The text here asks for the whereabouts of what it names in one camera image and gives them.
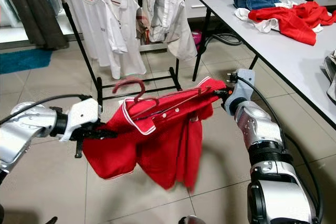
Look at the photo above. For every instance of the beige trousers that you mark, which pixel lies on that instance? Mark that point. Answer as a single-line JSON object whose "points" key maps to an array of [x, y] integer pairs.
{"points": [[331, 72]]}

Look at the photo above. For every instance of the white polo shirt plaid trim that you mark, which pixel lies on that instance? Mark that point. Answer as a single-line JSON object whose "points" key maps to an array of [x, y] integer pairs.
{"points": [[128, 35]]}

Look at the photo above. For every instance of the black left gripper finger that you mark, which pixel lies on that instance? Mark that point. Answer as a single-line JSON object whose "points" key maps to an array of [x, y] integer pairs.
{"points": [[106, 129], [107, 135]]}

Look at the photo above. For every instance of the magenta object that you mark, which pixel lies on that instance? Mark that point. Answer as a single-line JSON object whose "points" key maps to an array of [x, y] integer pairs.
{"points": [[197, 38]]}

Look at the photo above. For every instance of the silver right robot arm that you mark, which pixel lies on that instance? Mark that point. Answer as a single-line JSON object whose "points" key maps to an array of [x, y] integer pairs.
{"points": [[257, 129]]}

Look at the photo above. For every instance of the black chrome clothes rack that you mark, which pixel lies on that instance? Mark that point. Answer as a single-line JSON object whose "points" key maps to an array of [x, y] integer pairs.
{"points": [[98, 93]]}

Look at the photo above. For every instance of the grey curtain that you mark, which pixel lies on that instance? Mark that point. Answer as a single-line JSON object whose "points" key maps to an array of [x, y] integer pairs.
{"points": [[37, 9]]}

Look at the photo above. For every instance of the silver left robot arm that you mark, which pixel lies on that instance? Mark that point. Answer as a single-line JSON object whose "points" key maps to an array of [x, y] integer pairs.
{"points": [[26, 140]]}

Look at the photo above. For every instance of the beige jacket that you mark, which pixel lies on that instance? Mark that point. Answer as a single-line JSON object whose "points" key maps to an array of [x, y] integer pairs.
{"points": [[168, 19]]}

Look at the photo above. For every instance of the grey robot right foot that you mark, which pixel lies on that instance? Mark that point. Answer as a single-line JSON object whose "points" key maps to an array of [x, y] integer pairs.
{"points": [[191, 220]]}

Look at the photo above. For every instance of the white T-shirt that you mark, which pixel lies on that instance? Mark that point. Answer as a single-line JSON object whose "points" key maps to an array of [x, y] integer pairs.
{"points": [[94, 24]]}

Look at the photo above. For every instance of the teal floor mat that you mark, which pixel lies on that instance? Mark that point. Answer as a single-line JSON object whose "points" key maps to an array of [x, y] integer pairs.
{"points": [[21, 61]]}

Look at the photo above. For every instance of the white table black legs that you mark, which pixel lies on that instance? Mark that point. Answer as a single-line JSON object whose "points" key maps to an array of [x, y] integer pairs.
{"points": [[283, 56]]}

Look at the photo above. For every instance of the red polo shirt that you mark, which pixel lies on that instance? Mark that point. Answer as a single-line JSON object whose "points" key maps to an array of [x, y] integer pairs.
{"points": [[294, 24], [157, 145]]}

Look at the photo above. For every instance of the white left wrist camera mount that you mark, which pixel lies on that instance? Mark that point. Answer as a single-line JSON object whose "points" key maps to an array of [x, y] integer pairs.
{"points": [[81, 116]]}

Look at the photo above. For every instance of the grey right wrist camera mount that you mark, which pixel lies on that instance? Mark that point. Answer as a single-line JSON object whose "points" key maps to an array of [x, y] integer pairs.
{"points": [[241, 90]]}

